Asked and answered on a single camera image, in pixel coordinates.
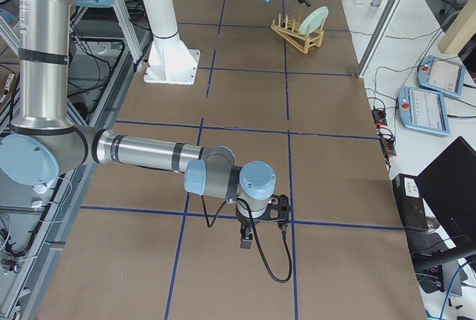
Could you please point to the wooden plate rack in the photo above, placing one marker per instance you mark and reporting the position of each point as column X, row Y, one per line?
column 288, row 29

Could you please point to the orange black usb hub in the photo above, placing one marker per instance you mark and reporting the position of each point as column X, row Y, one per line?
column 379, row 117

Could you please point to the near teach pendant tablet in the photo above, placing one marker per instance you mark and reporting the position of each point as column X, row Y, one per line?
column 423, row 110

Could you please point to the aluminium frame post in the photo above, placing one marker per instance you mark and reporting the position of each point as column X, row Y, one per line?
column 378, row 35

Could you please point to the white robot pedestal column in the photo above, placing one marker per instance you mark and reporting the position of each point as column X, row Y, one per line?
column 169, row 61

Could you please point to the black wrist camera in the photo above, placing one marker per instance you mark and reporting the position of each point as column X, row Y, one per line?
column 278, row 209

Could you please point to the far teach pendant tablet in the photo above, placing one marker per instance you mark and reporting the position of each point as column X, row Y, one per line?
column 441, row 75

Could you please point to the black computer box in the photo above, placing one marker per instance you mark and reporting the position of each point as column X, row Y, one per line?
column 409, row 203

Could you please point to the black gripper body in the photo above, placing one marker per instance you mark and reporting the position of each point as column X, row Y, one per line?
column 245, row 221

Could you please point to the black monitor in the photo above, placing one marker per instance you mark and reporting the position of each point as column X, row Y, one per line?
column 448, row 187

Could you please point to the light green plate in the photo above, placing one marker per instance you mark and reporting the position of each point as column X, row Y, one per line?
column 313, row 21

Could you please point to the teach pendant tablet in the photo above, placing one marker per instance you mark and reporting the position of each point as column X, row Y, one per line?
column 423, row 110
column 441, row 75

